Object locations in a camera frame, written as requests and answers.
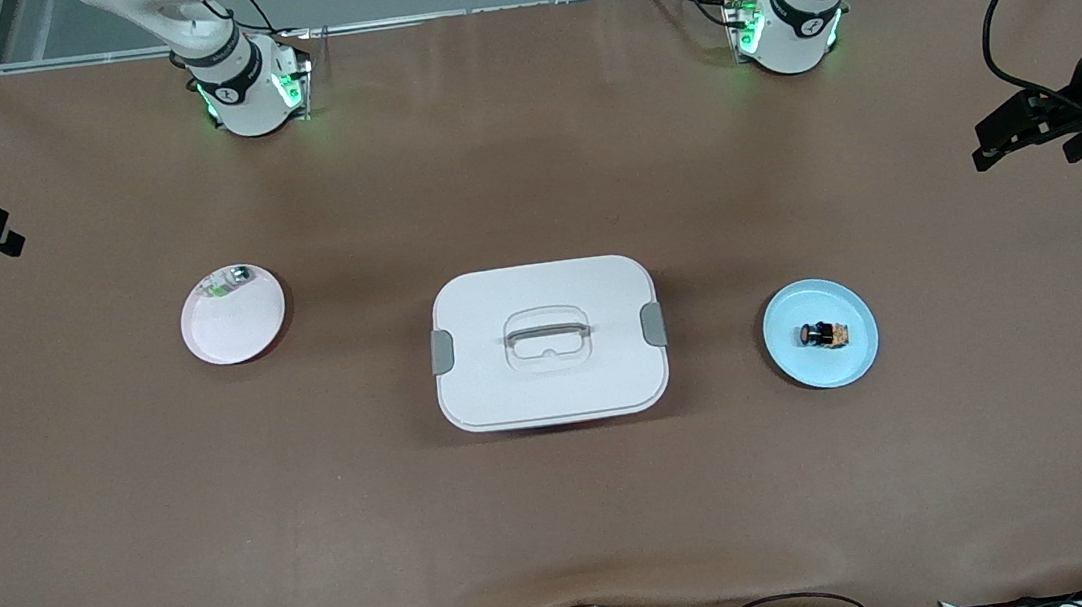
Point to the orange and black switch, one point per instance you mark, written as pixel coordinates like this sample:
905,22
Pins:
826,335

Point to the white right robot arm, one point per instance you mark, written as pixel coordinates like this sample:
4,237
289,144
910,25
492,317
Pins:
248,103

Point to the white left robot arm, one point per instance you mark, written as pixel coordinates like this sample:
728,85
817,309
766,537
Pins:
789,36

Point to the white lidded storage box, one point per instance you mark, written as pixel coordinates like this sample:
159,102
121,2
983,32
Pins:
549,383

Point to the pink round plate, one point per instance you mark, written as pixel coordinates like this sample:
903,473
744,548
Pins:
232,331

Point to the light blue round plate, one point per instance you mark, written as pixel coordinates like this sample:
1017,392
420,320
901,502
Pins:
824,369

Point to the brown table mat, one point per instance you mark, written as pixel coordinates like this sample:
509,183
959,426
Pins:
527,174

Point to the green and clear switch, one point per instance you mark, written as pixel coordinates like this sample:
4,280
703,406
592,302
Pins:
227,279

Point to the silver table edge rail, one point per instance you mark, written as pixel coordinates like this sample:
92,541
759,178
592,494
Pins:
520,7

